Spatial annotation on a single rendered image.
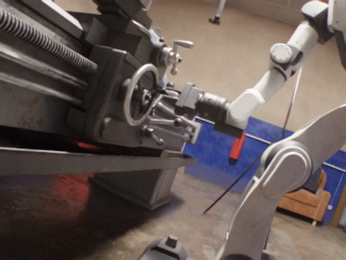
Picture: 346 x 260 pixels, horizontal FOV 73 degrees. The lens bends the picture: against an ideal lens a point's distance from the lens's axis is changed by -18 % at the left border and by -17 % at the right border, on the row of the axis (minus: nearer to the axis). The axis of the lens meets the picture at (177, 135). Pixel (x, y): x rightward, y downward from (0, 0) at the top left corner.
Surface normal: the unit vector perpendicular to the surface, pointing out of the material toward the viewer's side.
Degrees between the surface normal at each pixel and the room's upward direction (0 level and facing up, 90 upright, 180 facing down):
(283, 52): 79
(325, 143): 90
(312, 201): 90
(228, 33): 90
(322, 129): 90
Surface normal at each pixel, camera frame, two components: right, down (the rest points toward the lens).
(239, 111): -0.20, -0.24
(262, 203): -0.44, 0.26
